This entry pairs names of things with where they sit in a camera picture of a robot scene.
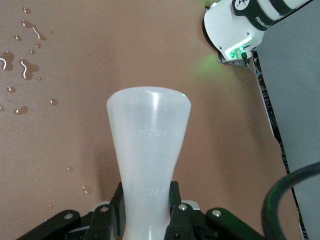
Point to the translucent sauce bottle orange cap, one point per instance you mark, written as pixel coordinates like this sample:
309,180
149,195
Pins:
147,140

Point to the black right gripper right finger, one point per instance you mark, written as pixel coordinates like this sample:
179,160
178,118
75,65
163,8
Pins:
185,222

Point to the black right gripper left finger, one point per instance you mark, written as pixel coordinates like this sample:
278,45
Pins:
100,222

